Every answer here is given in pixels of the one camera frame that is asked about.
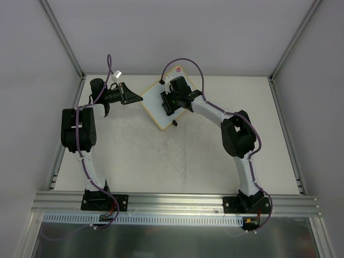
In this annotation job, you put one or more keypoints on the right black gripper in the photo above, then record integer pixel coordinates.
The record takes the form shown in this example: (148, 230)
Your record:
(167, 104)

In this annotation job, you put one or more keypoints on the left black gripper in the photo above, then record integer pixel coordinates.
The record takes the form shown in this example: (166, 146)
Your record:
(124, 93)

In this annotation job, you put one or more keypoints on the yellow-framed whiteboard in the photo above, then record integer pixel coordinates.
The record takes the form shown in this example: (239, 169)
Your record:
(152, 101)

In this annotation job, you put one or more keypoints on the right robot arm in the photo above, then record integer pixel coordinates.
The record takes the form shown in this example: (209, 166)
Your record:
(237, 136)

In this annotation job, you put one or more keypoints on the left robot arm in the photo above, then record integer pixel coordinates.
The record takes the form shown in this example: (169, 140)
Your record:
(79, 135)

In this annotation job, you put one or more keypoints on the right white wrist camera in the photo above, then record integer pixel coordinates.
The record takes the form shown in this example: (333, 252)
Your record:
(166, 82)

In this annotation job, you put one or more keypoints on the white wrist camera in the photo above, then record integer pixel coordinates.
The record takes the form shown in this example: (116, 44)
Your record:
(166, 82)
(116, 75)

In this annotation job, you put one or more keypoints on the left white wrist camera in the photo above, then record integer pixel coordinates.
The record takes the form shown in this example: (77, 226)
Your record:
(116, 75)

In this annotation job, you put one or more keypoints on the left aluminium frame post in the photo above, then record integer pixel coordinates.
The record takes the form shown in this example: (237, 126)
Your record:
(46, 7)

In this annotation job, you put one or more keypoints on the aluminium frame post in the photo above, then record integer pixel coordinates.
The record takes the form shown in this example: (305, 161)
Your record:
(46, 7)
(296, 36)

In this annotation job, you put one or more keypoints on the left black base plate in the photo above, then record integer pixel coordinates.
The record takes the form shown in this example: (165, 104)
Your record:
(98, 201)

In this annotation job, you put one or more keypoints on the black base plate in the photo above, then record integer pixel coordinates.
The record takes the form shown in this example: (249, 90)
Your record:
(98, 201)
(240, 205)

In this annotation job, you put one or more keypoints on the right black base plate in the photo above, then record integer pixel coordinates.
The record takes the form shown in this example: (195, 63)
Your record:
(240, 205)

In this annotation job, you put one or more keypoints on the aluminium mounting rail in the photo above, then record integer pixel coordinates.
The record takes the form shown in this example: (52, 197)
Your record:
(177, 204)

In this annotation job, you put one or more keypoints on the white slotted cable duct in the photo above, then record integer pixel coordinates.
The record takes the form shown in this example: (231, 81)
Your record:
(142, 219)

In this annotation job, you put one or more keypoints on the right aluminium frame post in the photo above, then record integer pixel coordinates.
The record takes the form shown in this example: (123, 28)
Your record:
(296, 36)

